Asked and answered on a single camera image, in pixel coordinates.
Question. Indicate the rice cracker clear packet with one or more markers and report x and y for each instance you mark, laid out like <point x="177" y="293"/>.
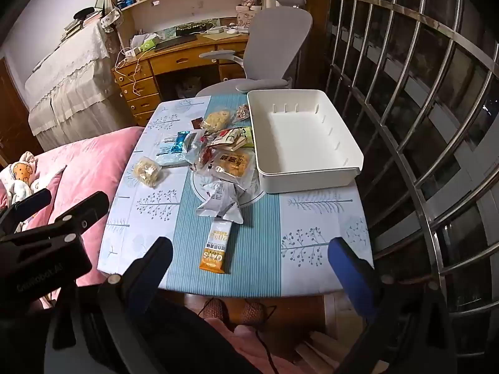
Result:
<point x="147" y="171"/>

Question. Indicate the silver snack packet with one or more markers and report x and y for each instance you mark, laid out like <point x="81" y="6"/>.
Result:
<point x="222" y="202"/>

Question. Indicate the green tissue pack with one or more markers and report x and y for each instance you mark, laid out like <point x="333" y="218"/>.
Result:
<point x="149" y="44"/>

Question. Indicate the red nut clear packet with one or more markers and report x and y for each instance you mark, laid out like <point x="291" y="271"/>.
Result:
<point x="242" y="112"/>

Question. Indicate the white lace cover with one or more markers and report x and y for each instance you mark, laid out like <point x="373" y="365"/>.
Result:
<point x="66" y="85"/>

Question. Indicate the person's black trouser leg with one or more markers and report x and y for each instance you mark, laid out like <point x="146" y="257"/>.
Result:
<point x="187" y="339"/>

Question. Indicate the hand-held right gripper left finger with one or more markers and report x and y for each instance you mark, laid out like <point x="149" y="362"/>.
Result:
<point x="156" y="259"/>

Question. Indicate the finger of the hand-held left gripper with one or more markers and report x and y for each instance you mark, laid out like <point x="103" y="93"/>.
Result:
<point x="33" y="201"/>
<point x="91" y="204"/>

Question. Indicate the round biscuit clear packet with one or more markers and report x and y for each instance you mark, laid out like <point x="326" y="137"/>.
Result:
<point x="216" y="120"/>

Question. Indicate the dark red clear packet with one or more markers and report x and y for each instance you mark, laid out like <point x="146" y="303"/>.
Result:
<point x="207" y="140"/>

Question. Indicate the metal window grille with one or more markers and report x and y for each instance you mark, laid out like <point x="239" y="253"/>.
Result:
<point x="403" y="179"/>

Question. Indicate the black keyboard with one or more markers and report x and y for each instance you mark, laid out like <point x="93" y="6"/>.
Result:
<point x="175" y="43"/>

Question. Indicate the white plastic bin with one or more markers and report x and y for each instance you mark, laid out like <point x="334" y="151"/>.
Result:
<point x="296" y="140"/>

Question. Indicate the wooden desk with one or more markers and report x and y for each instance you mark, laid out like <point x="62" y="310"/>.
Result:
<point x="175" y="60"/>

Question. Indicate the white red-edged snack packet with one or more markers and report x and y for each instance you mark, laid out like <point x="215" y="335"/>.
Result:
<point x="226" y="136"/>

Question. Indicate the wooden bookshelf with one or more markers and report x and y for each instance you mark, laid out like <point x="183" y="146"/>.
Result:
<point x="195" y="4"/>

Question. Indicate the light blue packet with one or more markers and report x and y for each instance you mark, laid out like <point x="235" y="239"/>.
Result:
<point x="168" y="157"/>

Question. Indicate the dark red small packet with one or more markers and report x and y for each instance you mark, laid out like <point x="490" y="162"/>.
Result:
<point x="196" y="124"/>

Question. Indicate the green snack packet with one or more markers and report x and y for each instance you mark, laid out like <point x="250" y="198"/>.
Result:
<point x="246" y="136"/>

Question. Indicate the floral cloth bag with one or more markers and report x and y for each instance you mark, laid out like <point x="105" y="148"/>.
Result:
<point x="111" y="18"/>

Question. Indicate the blue foil snack packet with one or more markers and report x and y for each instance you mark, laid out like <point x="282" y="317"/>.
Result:
<point x="180" y="143"/>

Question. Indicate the orange cake clear packet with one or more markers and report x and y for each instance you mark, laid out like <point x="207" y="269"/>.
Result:
<point x="234" y="165"/>

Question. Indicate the orange bar packet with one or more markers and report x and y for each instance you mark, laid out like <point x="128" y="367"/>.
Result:
<point x="216" y="249"/>

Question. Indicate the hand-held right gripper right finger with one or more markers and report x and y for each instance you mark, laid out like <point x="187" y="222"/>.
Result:
<point x="347" y="267"/>

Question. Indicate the grey office chair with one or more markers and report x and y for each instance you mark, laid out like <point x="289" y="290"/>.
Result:
<point x="273" y="35"/>

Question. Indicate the brown wooden door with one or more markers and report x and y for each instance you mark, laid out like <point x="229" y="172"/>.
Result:
<point x="15" y="117"/>

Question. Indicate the red orange clear packet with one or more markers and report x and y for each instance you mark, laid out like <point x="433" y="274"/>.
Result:
<point x="202" y="161"/>

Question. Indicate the red mesh slipper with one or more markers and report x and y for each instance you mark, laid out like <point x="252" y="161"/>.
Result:
<point x="253" y="311"/>
<point x="216" y="308"/>

